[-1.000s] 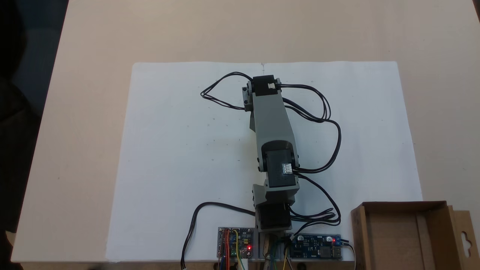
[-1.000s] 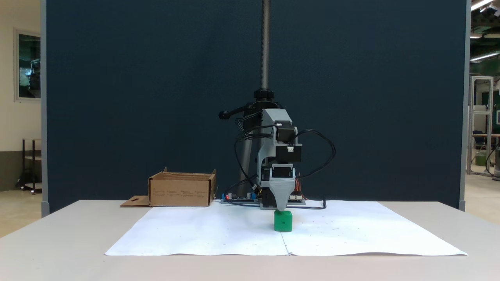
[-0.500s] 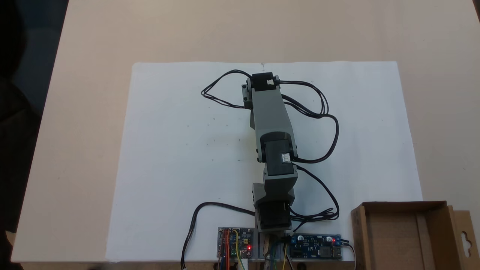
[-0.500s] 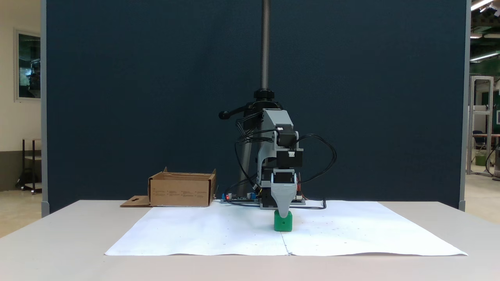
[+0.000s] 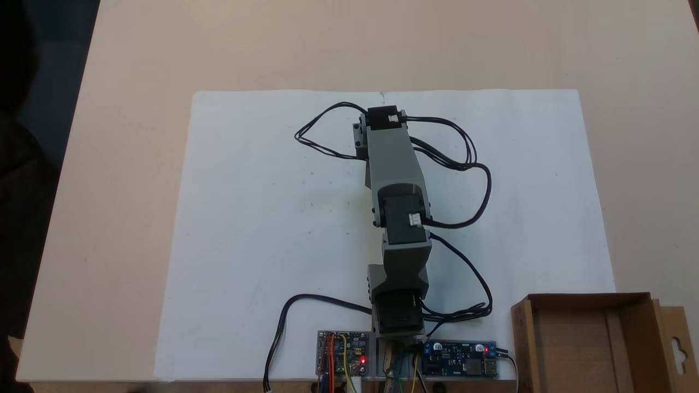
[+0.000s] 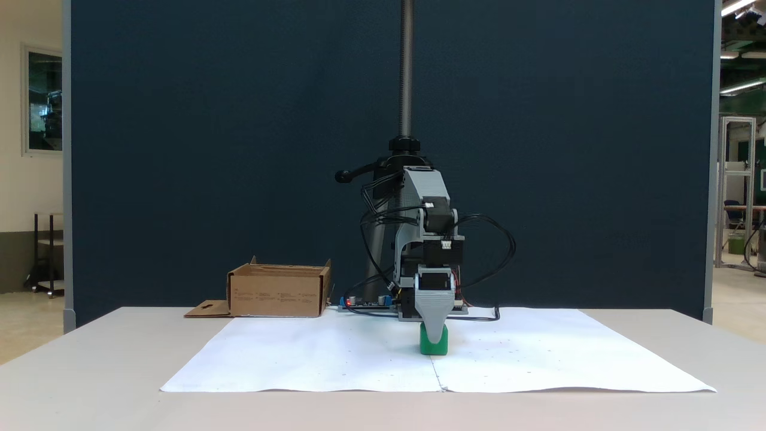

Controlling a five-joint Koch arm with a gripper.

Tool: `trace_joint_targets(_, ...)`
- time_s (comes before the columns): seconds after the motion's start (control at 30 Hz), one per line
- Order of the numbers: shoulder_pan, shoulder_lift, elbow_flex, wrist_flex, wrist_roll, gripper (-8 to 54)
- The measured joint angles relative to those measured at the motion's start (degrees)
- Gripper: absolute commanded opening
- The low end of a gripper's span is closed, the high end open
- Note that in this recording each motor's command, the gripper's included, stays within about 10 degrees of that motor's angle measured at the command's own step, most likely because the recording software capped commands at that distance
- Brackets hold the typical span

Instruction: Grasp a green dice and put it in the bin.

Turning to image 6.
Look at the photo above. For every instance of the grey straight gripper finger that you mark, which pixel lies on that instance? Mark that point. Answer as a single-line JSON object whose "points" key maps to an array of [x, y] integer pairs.
{"points": [[435, 311]]}

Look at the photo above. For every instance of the silver metal frame rack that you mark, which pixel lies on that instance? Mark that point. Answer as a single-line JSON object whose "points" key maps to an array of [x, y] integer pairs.
{"points": [[737, 173]]}

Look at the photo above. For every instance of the black tripod with metal pole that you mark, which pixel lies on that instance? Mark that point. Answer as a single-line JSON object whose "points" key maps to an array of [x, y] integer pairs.
{"points": [[406, 60]]}

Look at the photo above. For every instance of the black wheeled cart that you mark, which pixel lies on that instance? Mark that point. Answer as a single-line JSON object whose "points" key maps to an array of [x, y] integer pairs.
{"points": [[37, 251]]}

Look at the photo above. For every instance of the green bin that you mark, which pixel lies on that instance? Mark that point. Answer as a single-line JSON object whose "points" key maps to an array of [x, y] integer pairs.
{"points": [[736, 245]]}

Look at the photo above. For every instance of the dark blue partition panel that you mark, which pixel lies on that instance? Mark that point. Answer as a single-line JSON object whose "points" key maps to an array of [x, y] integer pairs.
{"points": [[179, 120]]}

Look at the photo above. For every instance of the framed wall window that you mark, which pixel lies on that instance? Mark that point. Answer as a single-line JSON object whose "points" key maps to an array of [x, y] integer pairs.
{"points": [[45, 99]]}

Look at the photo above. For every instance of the ceiling strip light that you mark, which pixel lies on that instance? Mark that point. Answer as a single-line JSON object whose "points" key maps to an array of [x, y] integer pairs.
{"points": [[742, 87], [736, 6]]}

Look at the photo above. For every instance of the brown cardboard box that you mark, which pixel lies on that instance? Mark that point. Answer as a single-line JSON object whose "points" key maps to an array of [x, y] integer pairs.
{"points": [[275, 293]]}

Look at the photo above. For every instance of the white paper sheet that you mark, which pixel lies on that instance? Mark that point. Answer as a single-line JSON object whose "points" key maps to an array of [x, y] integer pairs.
{"points": [[335, 359]]}

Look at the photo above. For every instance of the green dice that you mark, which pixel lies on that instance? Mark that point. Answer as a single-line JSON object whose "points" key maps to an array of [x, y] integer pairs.
{"points": [[426, 347]]}

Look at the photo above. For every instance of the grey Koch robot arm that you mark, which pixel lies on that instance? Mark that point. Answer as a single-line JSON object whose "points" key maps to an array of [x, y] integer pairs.
{"points": [[428, 191]]}

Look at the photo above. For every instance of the circuit board with jumper headers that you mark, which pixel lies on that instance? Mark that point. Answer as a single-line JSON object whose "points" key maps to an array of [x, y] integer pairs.
{"points": [[461, 307]]}

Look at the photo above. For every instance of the circuit board with blue terminals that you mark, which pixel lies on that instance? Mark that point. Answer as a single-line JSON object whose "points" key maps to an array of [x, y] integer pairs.
{"points": [[365, 305]]}

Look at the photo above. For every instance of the blue chair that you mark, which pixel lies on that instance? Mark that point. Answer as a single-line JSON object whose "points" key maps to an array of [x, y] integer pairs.
{"points": [[733, 211]]}

